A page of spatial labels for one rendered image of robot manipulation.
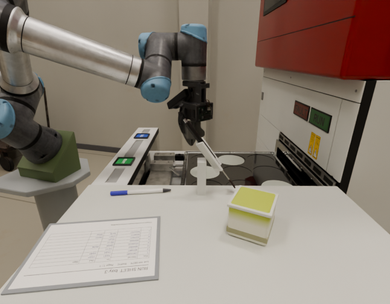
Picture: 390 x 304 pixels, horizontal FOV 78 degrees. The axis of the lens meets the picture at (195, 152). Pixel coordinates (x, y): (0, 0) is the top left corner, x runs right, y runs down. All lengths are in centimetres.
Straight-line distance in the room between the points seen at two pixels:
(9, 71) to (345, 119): 95
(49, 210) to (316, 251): 98
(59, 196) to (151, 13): 238
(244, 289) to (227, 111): 256
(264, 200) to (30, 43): 56
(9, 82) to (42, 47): 38
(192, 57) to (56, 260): 57
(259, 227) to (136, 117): 294
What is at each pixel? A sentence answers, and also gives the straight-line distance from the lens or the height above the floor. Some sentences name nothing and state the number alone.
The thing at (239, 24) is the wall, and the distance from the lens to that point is 280.
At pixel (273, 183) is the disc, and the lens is 79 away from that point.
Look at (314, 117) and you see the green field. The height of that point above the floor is 110.
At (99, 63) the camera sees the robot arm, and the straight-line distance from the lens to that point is 63.
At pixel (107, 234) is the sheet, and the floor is 97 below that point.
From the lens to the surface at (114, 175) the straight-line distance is 71.
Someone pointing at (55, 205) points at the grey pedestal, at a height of 70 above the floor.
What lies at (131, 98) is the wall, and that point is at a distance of 323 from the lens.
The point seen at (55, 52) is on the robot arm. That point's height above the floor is 127.
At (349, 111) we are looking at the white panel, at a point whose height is 115.
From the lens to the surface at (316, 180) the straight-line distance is 77.
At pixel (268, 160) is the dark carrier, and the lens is 96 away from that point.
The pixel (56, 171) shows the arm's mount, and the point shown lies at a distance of 105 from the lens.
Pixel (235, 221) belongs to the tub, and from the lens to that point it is 44.
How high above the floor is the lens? 126
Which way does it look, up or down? 21 degrees down
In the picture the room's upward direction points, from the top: straight up
